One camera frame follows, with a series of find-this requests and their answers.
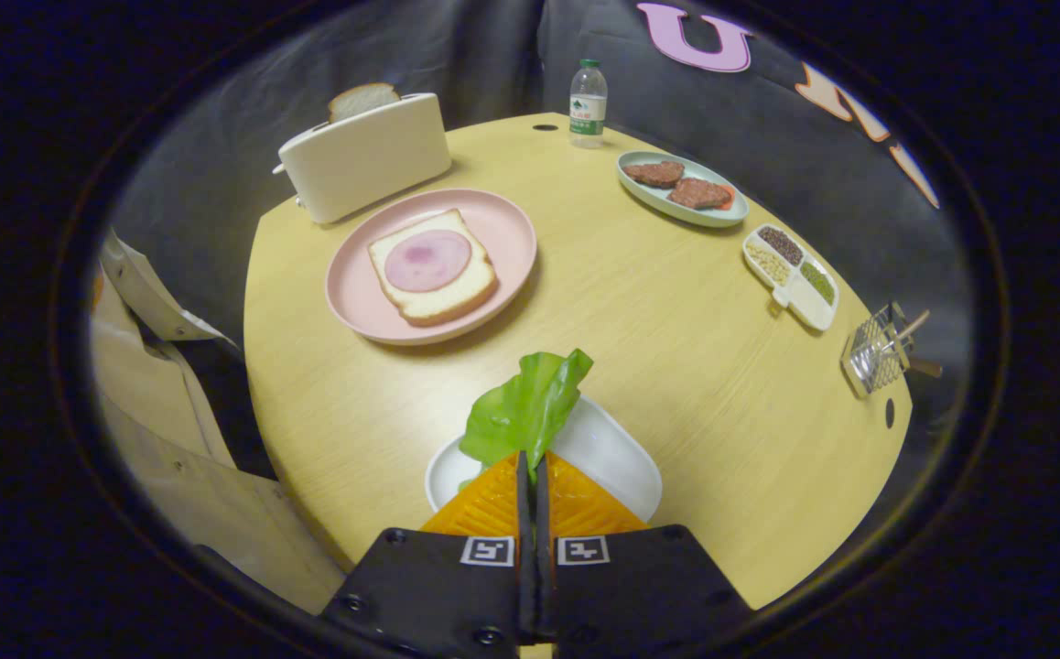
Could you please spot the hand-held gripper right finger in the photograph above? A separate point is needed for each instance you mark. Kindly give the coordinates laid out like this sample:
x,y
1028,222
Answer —
x,y
640,595

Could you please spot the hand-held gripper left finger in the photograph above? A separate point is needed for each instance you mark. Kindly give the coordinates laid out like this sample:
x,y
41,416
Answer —
x,y
438,595

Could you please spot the green lettuce leaf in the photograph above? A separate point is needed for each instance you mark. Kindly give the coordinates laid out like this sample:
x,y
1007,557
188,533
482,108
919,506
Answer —
x,y
521,412

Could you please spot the brown crust bread slice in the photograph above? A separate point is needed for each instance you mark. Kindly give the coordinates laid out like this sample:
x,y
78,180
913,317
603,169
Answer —
x,y
362,99

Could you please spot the white plate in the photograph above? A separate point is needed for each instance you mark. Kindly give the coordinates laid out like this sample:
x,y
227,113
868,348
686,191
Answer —
x,y
603,458

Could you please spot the white square bread slice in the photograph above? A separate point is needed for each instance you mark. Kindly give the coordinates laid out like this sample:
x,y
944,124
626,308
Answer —
x,y
438,307

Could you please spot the pink round plate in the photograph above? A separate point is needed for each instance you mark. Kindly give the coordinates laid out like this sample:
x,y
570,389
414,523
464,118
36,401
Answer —
x,y
356,284

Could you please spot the clear utensil holder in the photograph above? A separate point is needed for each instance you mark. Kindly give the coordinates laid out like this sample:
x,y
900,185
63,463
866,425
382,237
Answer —
x,y
870,355

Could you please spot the pink ham slice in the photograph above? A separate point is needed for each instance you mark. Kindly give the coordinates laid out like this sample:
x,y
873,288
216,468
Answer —
x,y
427,261

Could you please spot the white divided condiment dish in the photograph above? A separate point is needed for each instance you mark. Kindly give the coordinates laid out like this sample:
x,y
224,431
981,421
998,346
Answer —
x,y
800,297

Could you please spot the person's beige jacket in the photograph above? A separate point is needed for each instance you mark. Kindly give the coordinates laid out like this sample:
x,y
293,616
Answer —
x,y
146,384

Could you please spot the light blue oval plate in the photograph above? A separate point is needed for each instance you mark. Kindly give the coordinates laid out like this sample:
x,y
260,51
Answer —
x,y
676,216

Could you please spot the brown meat piece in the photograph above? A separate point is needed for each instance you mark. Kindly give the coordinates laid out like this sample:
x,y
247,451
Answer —
x,y
654,174
699,193

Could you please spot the white toaster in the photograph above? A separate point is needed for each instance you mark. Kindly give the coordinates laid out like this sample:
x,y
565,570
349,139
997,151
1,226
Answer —
x,y
365,165

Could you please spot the clear water bottle green cap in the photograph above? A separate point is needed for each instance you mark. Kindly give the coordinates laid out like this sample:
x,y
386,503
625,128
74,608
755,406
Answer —
x,y
588,110

